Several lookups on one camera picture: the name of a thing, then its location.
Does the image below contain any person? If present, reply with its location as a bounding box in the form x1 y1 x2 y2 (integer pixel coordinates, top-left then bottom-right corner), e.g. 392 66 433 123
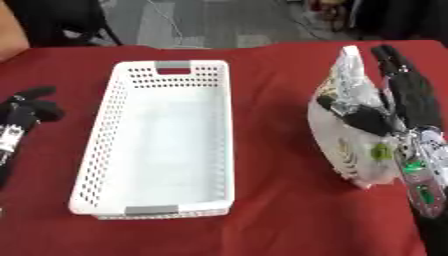
0 0 32 63

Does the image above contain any white snack bag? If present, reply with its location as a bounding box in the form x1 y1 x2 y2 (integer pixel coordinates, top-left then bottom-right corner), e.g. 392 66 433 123
306 45 406 190

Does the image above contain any white perforated plastic basket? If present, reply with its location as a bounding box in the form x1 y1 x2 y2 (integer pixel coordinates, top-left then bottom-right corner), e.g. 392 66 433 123
66 59 238 221

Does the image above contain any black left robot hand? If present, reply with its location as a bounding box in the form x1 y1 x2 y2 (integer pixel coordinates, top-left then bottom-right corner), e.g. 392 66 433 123
0 86 67 191

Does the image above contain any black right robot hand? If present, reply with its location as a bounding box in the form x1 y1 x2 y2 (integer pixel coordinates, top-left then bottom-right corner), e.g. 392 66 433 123
315 44 447 138

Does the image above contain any black chair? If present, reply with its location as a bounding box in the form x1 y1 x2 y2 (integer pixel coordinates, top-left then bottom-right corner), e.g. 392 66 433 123
3 0 126 48

